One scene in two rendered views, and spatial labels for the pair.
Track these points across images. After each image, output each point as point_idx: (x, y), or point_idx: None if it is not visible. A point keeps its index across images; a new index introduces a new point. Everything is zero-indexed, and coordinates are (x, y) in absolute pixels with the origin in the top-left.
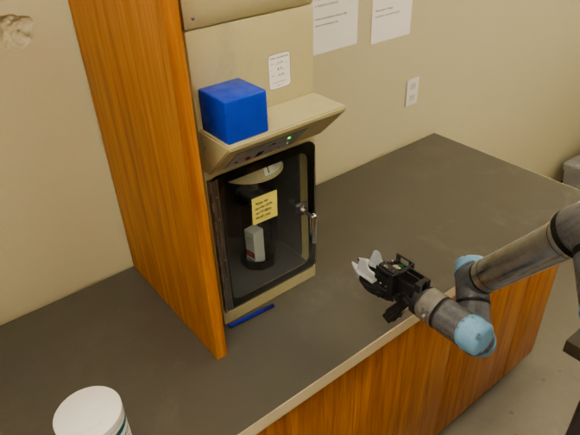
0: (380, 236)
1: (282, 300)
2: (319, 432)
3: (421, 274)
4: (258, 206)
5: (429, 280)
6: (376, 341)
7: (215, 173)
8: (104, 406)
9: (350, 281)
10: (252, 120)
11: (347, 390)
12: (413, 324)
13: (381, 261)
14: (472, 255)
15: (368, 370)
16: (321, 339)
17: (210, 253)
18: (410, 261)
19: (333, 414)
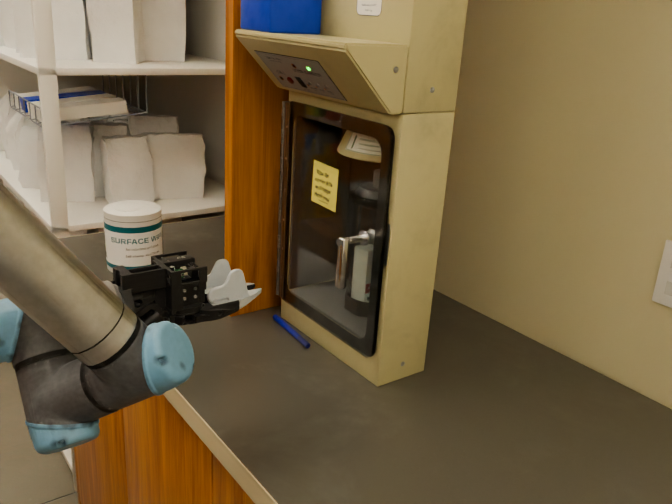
0: (513, 478)
1: (318, 355)
2: (181, 495)
3: (138, 272)
4: (318, 177)
5: (121, 275)
6: (206, 426)
7: (296, 98)
8: (134, 211)
9: (357, 419)
10: (257, 7)
11: (204, 483)
12: (254, 501)
13: (223, 284)
14: (164, 323)
15: (226, 499)
16: (228, 377)
17: (230, 161)
18: (179, 270)
19: (193, 495)
